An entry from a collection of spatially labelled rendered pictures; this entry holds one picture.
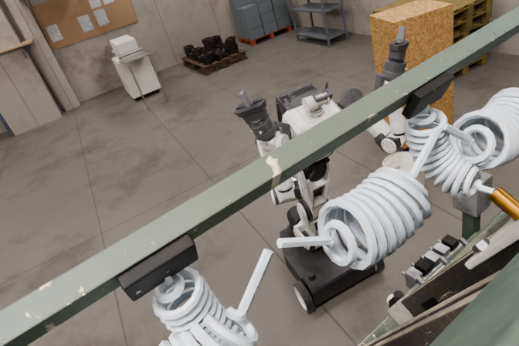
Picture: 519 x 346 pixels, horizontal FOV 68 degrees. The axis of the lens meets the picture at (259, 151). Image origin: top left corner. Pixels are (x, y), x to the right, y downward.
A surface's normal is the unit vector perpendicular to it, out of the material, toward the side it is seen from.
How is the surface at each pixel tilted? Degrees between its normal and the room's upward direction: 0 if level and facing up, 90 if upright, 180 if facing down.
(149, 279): 121
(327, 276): 0
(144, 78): 90
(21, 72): 90
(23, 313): 31
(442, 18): 90
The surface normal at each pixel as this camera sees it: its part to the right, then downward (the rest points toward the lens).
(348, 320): -0.25, -0.84
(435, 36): 0.20, 0.45
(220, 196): 0.06, -0.57
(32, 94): 0.46, 0.34
